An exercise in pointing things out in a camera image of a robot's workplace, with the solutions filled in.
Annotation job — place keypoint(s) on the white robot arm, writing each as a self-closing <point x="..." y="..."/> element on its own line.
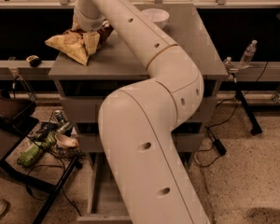
<point x="136" y="121"/>

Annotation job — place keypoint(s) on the brown chip bag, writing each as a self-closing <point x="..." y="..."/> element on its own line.
<point x="80" y="44"/>

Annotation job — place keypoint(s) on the grey bottom drawer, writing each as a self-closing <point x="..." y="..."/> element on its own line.
<point x="105" y="196"/>

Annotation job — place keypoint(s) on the white ceramic bowl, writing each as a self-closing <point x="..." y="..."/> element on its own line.
<point x="158" y="16"/>

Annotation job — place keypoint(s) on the black power adapter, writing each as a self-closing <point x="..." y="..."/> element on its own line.
<point x="220" y="148"/>

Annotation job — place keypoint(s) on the grey drawer cabinet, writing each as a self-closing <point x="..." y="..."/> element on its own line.
<point x="116" y="61"/>

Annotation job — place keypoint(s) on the grey top drawer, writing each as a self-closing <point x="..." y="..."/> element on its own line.
<point x="81" y="99"/>

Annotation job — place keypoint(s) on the green snack bag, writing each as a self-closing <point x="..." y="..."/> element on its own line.
<point x="38" y="145"/>

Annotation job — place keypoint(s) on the clear plastic water bottle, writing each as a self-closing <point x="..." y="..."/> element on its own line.
<point x="248" y="54"/>

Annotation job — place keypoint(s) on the black side table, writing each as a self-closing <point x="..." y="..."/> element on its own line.
<point x="10" y="138"/>

